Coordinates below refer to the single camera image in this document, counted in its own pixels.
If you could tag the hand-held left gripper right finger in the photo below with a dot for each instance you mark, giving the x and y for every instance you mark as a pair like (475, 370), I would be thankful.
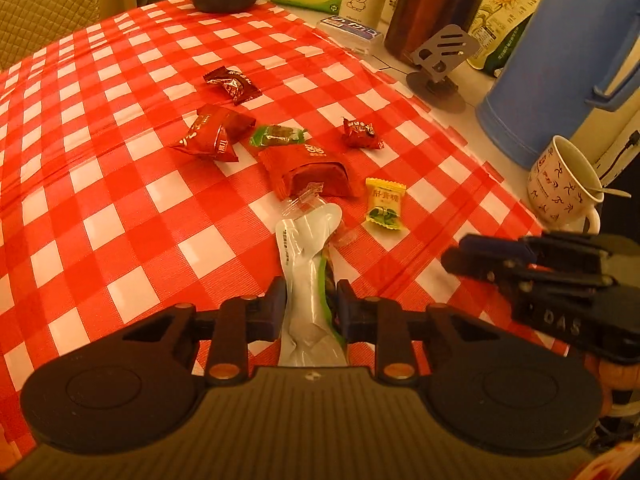
(344, 310)

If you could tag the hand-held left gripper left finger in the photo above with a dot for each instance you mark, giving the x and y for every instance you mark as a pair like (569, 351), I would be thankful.
(277, 310)

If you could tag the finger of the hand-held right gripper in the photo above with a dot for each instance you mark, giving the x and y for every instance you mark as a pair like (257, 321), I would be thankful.
(492, 246)
(470, 264)

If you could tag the white green snack packet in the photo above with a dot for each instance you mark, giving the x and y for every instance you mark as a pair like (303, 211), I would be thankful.
(305, 260)

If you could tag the yellow green candy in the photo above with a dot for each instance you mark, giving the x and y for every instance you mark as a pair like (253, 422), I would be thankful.
(384, 203)

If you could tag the red snack packet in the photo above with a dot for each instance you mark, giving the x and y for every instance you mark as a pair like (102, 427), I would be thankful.
(307, 170)
(212, 132)

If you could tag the small dark red candy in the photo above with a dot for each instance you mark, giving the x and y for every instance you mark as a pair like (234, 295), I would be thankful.
(361, 134)

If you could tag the person's right hand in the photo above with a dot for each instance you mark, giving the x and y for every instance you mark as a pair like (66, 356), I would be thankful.
(612, 385)

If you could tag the white mug with red figures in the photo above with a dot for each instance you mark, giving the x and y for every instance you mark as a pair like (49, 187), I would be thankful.
(550, 185)

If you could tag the red white patterned clothing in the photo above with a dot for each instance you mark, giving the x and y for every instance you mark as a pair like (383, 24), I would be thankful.
(612, 462)

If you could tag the blue plastic pitcher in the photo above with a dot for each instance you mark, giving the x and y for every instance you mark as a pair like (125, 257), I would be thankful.
(550, 75)

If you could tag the grey metal phone stand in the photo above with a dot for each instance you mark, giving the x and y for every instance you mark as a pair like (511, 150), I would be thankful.
(442, 47)

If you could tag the sunflower seed bag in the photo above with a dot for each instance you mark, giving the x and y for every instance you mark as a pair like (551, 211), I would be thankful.
(505, 20)

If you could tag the dark red wrapped candy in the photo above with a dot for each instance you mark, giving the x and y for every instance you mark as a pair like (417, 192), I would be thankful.
(232, 85)

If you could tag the red white checkered tablecloth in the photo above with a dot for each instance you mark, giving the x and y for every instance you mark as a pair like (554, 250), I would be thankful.
(100, 160)

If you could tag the brown metal thermos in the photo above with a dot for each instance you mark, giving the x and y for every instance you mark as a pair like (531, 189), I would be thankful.
(435, 5)

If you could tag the blue white flat box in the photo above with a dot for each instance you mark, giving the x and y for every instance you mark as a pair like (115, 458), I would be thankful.
(350, 32)

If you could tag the small white cup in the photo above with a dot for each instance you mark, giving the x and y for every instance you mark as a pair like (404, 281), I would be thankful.
(392, 2)

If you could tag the beige quilted chair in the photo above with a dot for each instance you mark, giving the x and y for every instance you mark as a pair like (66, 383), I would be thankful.
(45, 5)

